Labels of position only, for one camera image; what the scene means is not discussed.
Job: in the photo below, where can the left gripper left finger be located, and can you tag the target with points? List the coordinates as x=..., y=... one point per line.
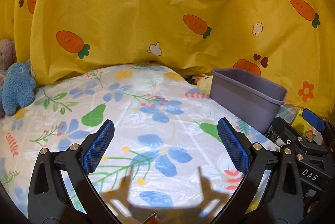
x=48, y=199

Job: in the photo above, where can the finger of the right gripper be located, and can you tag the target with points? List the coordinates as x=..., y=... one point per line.
x=285, y=132
x=318, y=123

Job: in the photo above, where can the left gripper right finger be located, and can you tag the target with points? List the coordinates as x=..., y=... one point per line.
x=270, y=191

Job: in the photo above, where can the black printed bag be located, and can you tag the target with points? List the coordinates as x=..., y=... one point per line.
x=272, y=134

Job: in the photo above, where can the yellow green box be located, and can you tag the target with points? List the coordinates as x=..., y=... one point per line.
x=305, y=129

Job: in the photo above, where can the grey plastic bin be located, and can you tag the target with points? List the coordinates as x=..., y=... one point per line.
x=252, y=98

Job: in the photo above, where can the yellow plush toy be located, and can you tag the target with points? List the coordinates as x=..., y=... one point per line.
x=204, y=85

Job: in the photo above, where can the blue plush monster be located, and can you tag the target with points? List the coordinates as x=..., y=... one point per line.
x=18, y=89

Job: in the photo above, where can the yellow carrot print curtain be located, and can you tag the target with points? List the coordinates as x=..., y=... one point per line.
x=290, y=42

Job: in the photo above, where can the floral white bed sheet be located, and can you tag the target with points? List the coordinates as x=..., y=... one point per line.
x=165, y=156

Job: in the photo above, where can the purple teddy bear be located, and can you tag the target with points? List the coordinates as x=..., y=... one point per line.
x=8, y=57

